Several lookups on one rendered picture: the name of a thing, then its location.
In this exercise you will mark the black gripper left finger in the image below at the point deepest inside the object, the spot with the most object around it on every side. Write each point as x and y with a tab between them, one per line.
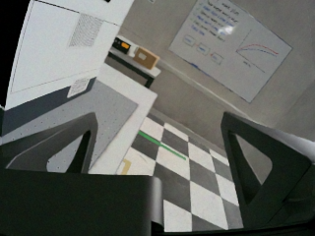
32	152

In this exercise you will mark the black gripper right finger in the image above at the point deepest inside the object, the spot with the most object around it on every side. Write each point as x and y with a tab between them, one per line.
292	176

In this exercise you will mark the white boxy benchtop instrument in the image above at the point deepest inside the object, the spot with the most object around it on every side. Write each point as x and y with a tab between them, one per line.
51	52

